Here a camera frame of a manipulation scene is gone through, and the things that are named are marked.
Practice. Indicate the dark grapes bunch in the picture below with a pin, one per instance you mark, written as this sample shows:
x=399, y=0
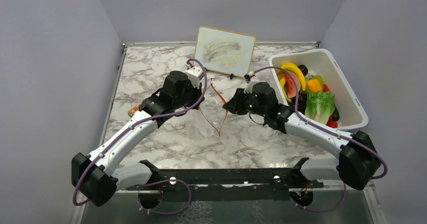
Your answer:
x=302, y=102

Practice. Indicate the red tomato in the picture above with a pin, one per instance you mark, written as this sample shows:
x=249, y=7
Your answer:
x=331, y=123

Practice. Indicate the yellow bell pepper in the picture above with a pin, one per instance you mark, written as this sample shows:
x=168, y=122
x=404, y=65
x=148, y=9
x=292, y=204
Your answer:
x=314, y=85

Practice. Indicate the clear zip top bag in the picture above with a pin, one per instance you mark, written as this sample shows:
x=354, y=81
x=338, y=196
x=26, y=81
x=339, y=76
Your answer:
x=211, y=116

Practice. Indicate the green lettuce head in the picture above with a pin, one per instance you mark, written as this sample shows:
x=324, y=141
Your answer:
x=320, y=106

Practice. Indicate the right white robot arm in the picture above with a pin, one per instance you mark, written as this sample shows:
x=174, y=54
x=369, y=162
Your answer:
x=355, y=158

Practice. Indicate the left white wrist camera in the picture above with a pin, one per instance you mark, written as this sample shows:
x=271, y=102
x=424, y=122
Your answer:
x=195, y=73

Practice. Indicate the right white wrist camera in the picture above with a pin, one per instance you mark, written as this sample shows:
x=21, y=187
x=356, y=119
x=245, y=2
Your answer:
x=251, y=80

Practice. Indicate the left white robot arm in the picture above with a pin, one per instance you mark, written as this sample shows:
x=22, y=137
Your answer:
x=96, y=176

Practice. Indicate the watermelon slice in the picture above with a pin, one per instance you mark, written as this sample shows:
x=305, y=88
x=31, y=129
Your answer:
x=292, y=83

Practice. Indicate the red chili pepper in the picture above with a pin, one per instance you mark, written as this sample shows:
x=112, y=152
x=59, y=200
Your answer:
x=326, y=88

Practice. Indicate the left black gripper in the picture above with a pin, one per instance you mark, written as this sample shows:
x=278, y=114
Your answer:
x=198, y=92

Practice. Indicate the dark eggplant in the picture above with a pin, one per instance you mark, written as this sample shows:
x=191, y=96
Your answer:
x=335, y=115

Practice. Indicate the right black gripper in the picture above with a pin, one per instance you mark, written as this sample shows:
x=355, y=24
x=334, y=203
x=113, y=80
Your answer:
x=235, y=105

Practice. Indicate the orange snack packet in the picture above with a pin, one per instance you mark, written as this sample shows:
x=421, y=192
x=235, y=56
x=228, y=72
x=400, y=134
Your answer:
x=133, y=109

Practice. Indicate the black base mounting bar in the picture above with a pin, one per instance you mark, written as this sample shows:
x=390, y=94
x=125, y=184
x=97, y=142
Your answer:
x=181, y=185

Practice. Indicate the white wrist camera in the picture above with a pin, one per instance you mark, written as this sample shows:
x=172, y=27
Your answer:
x=195, y=73
x=251, y=80

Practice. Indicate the white plastic bin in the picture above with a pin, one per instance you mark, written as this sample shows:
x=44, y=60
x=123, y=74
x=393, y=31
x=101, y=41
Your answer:
x=321, y=62

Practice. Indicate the small whiteboard with wood frame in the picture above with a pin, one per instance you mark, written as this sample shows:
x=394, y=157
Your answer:
x=224, y=51

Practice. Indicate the yellow banana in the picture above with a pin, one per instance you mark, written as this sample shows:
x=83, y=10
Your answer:
x=290, y=67

